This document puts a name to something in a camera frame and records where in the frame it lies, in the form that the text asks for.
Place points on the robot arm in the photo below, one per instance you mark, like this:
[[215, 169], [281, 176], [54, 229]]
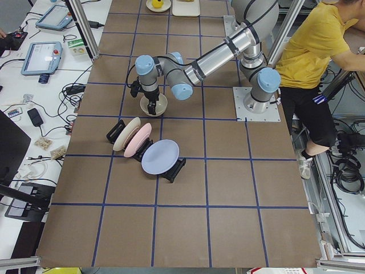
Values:
[[253, 22]]

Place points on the cream rectangular tray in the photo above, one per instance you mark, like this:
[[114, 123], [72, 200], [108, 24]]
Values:
[[186, 8]]

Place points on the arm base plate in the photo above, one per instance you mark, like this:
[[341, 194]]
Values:
[[273, 111], [230, 24]]

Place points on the black dish rack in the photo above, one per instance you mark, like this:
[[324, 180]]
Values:
[[170, 175]]

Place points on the black power adapter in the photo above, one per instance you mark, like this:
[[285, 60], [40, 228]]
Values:
[[35, 117]]

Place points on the teach pendant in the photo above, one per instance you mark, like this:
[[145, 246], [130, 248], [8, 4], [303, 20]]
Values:
[[55, 18], [42, 58]]

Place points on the person in yellow shirt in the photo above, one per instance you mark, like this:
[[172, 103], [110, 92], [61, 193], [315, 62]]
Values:
[[317, 41]]

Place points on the black monitor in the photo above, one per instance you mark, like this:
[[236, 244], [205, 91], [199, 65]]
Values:
[[14, 145]]

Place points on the pink plate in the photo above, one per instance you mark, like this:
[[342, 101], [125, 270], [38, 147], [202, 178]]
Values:
[[138, 139]]

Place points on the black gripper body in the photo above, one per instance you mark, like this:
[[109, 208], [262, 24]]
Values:
[[151, 96]]

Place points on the green white box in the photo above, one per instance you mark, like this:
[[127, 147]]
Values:
[[76, 47]]

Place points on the cream plate in rack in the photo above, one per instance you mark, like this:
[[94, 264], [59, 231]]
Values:
[[127, 133]]

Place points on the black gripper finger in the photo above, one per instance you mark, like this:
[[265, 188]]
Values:
[[151, 109]]

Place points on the light blue plate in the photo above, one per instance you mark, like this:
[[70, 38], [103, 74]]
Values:
[[160, 157]]

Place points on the cream white bowl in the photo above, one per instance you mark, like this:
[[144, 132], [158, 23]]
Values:
[[161, 105]]

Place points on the yellow lemon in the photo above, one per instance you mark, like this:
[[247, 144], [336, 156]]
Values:
[[157, 4]]

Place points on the aluminium frame post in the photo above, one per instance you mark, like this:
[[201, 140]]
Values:
[[83, 26]]

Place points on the cream round plate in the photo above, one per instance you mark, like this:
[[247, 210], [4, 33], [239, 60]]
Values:
[[167, 4]]

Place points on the near teach pendant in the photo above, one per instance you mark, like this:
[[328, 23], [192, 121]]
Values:
[[42, 58]]

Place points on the far teach pendant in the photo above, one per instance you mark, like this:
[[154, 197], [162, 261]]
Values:
[[55, 18]]

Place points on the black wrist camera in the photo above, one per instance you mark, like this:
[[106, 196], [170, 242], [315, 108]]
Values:
[[135, 88]]

